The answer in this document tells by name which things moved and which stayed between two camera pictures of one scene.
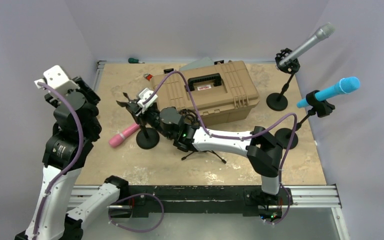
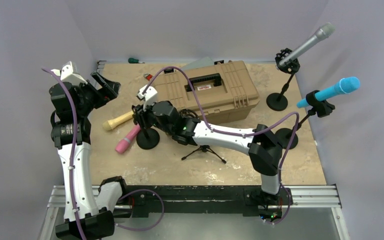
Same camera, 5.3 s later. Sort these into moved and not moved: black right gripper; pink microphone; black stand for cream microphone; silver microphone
Moved: pink microphone
Not moved: black right gripper; black stand for cream microphone; silver microphone
